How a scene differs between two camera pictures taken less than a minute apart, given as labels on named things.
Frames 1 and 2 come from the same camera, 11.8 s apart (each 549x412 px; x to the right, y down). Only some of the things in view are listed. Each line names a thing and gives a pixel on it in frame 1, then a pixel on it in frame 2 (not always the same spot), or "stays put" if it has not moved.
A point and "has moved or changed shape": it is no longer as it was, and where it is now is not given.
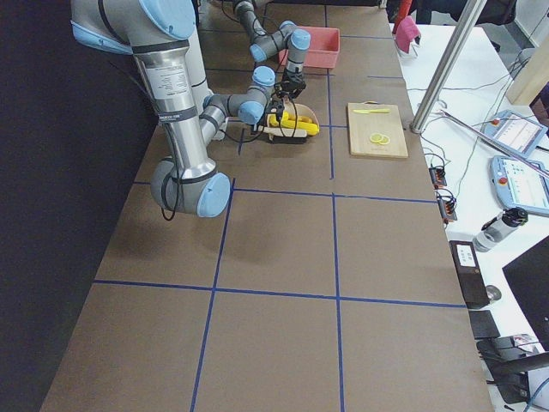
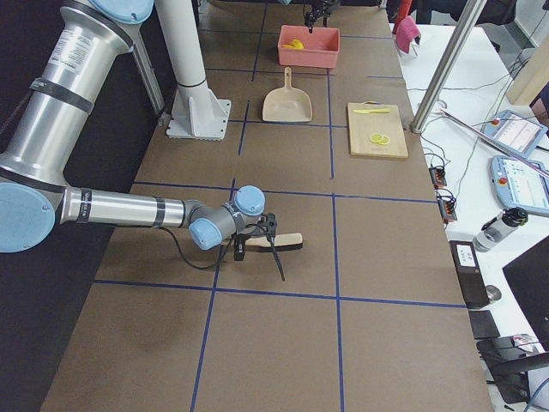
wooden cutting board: x=361 y=126 stays put
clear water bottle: x=499 y=227 stays put
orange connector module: x=437 y=176 stays put
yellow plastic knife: x=366 y=112 stays put
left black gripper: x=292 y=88 -> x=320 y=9
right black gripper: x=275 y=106 -> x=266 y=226
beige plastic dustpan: x=300 y=110 has moved or changed shape
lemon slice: x=385 y=140 stays put
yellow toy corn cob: x=310 y=129 has moved or changed shape
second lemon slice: x=377 y=137 stays put
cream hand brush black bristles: x=280 y=135 -> x=282 y=242
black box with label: x=473 y=283 stays put
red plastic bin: x=323 y=47 stays put
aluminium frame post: x=468 y=17 stays put
